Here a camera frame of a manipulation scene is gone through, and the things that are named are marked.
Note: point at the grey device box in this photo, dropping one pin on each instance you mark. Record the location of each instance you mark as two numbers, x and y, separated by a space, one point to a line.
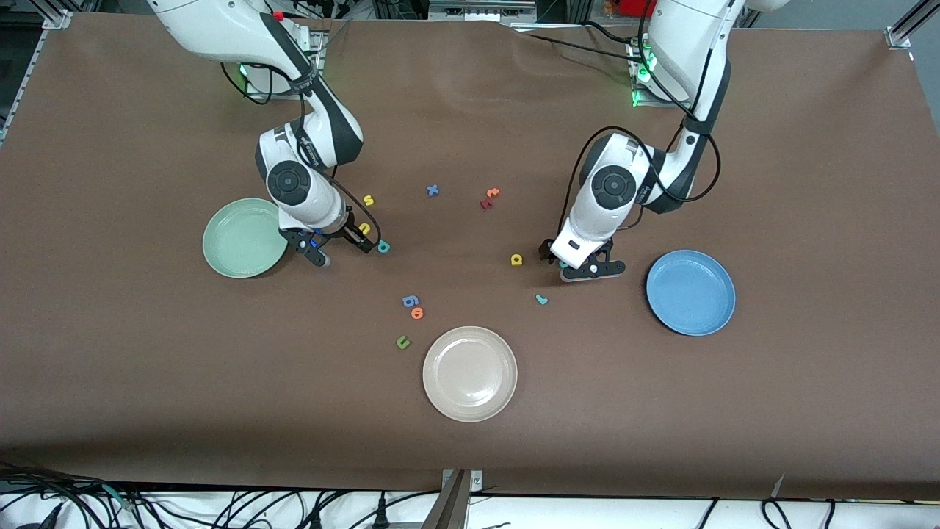
481 9

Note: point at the black power plug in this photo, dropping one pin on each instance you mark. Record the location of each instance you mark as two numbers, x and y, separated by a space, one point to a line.
381 510

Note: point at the green plate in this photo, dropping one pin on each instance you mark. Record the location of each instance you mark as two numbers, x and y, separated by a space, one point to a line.
239 239

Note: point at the beige plate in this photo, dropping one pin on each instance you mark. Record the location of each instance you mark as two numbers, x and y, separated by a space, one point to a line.
470 375

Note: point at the red box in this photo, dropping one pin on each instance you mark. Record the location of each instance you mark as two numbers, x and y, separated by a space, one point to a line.
635 6

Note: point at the blue plate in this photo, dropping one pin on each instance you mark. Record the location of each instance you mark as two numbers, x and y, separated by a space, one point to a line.
690 294

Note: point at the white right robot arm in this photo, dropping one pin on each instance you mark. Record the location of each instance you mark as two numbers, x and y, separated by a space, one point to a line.
301 184

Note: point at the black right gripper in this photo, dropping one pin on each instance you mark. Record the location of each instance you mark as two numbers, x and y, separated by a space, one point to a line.
347 232

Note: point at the metal table bracket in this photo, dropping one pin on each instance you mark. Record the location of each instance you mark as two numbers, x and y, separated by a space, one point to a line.
455 499

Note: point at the brown table mat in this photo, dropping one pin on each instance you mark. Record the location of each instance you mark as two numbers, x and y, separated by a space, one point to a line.
470 441

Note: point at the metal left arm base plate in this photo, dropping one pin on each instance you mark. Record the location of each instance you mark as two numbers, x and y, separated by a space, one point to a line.
646 103

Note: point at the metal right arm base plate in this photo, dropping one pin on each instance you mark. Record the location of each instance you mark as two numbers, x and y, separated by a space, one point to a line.
251 92

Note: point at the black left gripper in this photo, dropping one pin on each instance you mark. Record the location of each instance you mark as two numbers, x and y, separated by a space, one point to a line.
547 251

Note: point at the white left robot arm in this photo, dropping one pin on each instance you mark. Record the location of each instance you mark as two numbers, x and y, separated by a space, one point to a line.
613 187

